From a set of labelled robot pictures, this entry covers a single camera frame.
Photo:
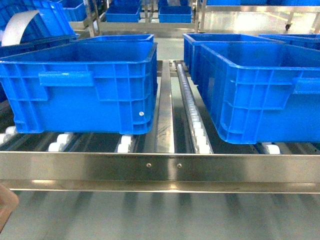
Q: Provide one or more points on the white roller track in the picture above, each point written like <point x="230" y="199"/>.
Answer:
<point x="198" y="134"/>

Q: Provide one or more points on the rear left blue bin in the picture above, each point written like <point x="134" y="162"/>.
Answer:
<point x="121" y="38"/>

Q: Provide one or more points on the rear right blue bin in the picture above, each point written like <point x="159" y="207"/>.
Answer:
<point x="193" y="40"/>

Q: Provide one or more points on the front left blue bin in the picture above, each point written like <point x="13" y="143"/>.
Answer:
<point x="83" y="87"/>

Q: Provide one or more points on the front right blue bin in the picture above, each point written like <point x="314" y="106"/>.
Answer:
<point x="259" y="92"/>

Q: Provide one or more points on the far blue bin right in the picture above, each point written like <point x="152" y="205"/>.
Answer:
<point x="175" y="14"/>

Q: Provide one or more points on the tilted blue bin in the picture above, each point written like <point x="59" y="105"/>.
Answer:
<point x="48" y="28"/>

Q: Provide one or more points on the steel roller shelf frame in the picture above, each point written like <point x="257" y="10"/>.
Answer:
<point x="162" y="160"/>

